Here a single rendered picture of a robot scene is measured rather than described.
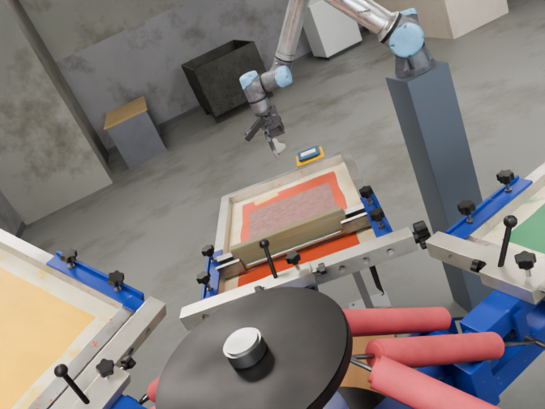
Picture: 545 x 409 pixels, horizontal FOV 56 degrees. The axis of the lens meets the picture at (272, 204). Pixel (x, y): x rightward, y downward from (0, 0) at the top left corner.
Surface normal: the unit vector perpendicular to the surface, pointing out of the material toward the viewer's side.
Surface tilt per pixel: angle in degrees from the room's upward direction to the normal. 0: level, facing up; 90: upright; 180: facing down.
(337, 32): 90
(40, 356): 32
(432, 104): 90
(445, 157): 90
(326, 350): 0
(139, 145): 90
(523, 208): 0
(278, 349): 0
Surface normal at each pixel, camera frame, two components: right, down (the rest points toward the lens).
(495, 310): -0.38, -0.83
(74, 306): 0.11, -0.75
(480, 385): 0.49, 0.20
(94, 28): 0.26, 0.33
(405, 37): -0.05, 0.56
